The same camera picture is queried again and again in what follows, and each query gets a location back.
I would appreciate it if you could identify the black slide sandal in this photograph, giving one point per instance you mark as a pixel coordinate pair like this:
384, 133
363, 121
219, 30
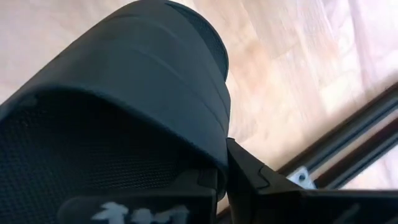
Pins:
124, 77

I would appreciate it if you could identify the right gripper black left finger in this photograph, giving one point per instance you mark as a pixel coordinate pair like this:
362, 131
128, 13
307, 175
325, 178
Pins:
202, 185

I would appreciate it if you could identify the silver corner bracket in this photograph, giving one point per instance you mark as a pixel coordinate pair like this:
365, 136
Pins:
301, 179

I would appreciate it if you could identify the black aluminium table frame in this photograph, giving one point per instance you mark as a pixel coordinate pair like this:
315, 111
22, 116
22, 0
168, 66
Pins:
357, 137

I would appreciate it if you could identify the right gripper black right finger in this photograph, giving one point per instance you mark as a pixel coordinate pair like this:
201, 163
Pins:
245, 174

